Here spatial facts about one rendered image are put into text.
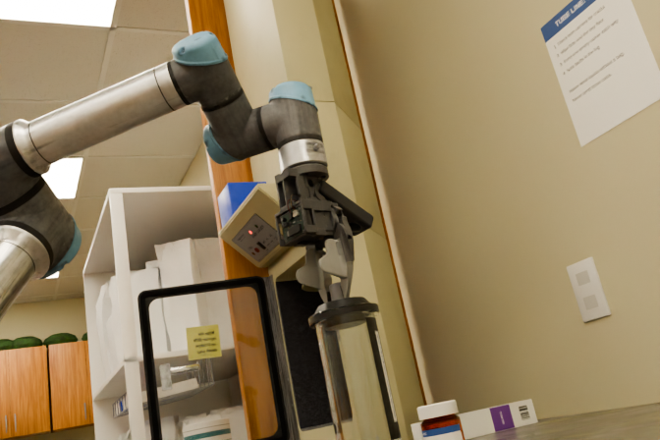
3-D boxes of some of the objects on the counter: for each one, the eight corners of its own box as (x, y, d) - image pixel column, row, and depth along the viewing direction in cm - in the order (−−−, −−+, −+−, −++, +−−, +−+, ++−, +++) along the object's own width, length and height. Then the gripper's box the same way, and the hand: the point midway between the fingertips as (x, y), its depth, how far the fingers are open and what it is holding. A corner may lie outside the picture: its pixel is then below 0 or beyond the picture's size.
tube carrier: (425, 449, 95) (392, 301, 102) (369, 464, 88) (338, 303, 95) (374, 457, 103) (347, 318, 110) (320, 470, 96) (294, 321, 103)
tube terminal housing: (393, 444, 165) (333, 158, 190) (468, 434, 138) (386, 102, 163) (300, 465, 154) (248, 159, 179) (361, 459, 127) (291, 99, 152)
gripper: (260, 184, 109) (282, 313, 102) (302, 155, 101) (327, 294, 94) (302, 188, 114) (326, 310, 107) (344, 161, 107) (372, 292, 100)
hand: (339, 294), depth 103 cm, fingers open, 3 cm apart
